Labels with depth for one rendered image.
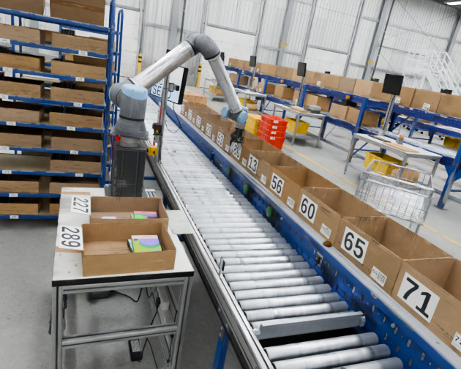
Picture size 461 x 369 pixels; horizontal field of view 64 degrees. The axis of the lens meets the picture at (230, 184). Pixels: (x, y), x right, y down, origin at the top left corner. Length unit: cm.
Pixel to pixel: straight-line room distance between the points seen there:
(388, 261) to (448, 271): 28
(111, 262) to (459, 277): 144
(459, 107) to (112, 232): 626
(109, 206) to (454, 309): 167
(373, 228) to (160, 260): 107
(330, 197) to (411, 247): 58
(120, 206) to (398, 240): 148
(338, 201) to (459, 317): 109
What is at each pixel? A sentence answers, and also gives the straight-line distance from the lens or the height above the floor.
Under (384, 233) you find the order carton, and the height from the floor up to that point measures 96.
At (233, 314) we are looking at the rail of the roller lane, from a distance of 153.
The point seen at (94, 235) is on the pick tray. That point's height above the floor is 79.
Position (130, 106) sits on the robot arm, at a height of 132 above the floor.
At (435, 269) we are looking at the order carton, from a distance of 177.
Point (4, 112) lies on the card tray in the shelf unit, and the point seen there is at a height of 100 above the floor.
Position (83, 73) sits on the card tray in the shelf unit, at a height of 137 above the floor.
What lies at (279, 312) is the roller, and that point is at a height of 75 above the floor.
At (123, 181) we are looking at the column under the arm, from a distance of 232.
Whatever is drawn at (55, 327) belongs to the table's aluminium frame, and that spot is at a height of 52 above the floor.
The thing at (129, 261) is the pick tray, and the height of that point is 81.
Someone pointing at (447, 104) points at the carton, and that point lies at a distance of 736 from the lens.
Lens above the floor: 167
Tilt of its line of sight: 19 degrees down
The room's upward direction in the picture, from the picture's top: 10 degrees clockwise
